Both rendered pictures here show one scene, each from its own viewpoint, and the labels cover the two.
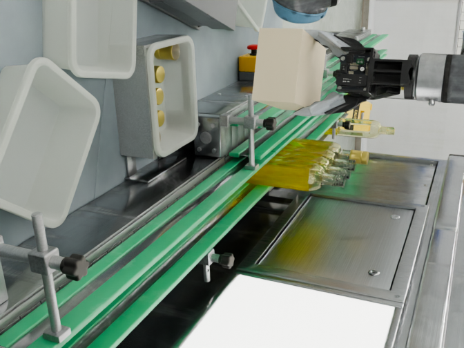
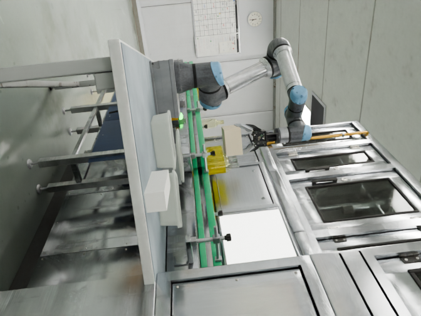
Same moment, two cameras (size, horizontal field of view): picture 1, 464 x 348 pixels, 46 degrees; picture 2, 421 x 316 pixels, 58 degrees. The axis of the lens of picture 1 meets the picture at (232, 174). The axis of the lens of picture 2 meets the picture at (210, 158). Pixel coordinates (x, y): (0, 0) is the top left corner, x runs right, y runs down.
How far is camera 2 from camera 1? 1.04 m
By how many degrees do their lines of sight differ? 26
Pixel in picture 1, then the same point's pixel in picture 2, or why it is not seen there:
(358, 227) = (244, 180)
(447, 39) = (189, 27)
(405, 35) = (164, 27)
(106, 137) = not seen: hidden behind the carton
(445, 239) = (277, 175)
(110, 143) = not seen: hidden behind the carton
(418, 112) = not seen: hidden behind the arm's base
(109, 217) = (184, 214)
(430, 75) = (284, 136)
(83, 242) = (189, 227)
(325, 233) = (234, 186)
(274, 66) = (232, 143)
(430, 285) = (283, 196)
